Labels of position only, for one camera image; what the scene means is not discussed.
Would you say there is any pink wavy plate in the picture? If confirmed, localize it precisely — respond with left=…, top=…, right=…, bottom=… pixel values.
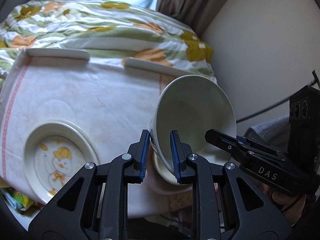
left=144, top=170, right=192, bottom=196

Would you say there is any grey hanging garment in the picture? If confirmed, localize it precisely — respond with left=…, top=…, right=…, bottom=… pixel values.
left=244, top=115, right=290, bottom=151

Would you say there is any white bowl yellow pattern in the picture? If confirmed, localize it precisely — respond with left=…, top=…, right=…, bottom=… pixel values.
left=151, top=75, right=236, bottom=171

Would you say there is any black cable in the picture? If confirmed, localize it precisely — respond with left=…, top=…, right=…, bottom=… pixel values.
left=236, top=69, right=320, bottom=124

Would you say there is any ribbed white bowl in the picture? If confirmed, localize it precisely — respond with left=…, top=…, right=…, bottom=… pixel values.
left=150, top=128, right=195, bottom=185

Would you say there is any person's right hand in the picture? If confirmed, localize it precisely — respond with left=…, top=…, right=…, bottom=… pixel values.
left=258, top=183, right=306, bottom=225

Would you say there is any white table rail left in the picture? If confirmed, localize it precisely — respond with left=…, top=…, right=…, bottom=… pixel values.
left=25, top=48, right=90, bottom=61

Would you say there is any floral green yellow duvet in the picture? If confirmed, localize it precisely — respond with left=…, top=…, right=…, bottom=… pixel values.
left=1, top=0, right=215, bottom=79

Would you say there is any white duck cartoon plate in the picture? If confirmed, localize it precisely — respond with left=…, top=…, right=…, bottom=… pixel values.
left=23, top=120, right=100, bottom=204

